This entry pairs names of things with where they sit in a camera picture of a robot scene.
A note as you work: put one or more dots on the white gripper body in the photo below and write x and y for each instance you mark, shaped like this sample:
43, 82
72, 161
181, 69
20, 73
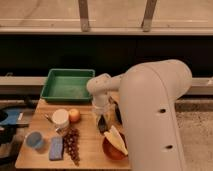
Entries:
108, 111

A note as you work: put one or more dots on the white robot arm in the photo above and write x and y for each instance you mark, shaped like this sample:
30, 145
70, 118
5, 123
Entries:
147, 95

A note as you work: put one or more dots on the red apple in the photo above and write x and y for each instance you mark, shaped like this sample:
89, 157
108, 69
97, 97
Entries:
74, 115

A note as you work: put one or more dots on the red orange bowl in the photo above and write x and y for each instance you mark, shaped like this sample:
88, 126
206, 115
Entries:
111, 152

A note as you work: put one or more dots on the bunch of dark grapes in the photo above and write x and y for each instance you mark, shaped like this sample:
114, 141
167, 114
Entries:
70, 142

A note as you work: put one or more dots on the white lidded jar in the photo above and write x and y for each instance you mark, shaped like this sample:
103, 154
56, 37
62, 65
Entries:
60, 118

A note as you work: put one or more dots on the green plastic tray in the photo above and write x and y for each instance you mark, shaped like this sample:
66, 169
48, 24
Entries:
67, 85

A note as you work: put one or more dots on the blue sponge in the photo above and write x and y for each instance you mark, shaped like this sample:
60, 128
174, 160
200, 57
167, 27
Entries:
56, 149

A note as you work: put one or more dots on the blue plastic cup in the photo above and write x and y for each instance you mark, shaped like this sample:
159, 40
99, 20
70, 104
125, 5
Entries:
34, 140

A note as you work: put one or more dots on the blue black device at left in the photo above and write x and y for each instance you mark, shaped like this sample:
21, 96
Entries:
12, 118

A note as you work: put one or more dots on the black handled knife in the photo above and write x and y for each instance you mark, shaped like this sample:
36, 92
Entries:
118, 115

